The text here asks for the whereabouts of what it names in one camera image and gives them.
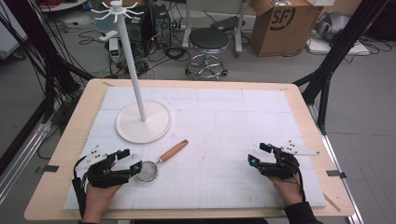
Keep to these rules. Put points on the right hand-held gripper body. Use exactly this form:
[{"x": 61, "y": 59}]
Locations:
[{"x": 281, "y": 166}]

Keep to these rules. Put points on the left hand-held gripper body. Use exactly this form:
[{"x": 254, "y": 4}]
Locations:
[{"x": 101, "y": 175}]

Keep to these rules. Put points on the person's left hand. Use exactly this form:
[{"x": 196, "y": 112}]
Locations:
[{"x": 100, "y": 196}]

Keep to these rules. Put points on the person's right hand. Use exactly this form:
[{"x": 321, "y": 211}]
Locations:
[{"x": 288, "y": 189}]

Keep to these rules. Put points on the white hook rack stand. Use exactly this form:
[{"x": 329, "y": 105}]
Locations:
[{"x": 143, "y": 130}]

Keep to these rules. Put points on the white gridded mat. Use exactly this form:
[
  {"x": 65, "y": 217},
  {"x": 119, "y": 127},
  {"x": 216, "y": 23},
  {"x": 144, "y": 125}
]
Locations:
[{"x": 218, "y": 140}]

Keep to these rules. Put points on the black tape strip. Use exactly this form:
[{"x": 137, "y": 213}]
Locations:
[
  {"x": 49, "y": 168},
  {"x": 336, "y": 174}
]

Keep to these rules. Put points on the thin wooden stick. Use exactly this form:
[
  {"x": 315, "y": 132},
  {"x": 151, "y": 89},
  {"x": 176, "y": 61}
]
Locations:
[{"x": 331, "y": 202}]

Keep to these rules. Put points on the small white device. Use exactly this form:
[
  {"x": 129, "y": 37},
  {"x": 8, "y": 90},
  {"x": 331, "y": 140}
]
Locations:
[{"x": 114, "y": 49}]

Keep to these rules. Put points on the brown cardboard box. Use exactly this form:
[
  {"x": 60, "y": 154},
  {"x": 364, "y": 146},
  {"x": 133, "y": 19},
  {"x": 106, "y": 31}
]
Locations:
[{"x": 280, "y": 37}]

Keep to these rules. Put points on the white power strip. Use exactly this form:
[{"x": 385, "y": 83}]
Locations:
[{"x": 108, "y": 35}]

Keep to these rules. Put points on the flat white board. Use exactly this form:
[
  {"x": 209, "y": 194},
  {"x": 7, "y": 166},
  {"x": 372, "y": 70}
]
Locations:
[{"x": 339, "y": 48}]

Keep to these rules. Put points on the black round stool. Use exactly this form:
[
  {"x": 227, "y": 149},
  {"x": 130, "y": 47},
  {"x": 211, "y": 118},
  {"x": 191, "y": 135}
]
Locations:
[{"x": 208, "y": 39}]

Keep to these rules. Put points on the black computer tower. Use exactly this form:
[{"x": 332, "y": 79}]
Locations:
[{"x": 162, "y": 26}]

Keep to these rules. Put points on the silver grey appliance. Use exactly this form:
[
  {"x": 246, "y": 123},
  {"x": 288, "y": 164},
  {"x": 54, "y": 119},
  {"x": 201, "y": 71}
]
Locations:
[{"x": 333, "y": 23}]

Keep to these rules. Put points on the aluminium rail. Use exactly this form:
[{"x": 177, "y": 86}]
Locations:
[
  {"x": 351, "y": 202},
  {"x": 21, "y": 158}
]

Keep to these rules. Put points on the black metal frame stand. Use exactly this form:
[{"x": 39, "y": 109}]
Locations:
[
  {"x": 46, "y": 62},
  {"x": 344, "y": 42}
]

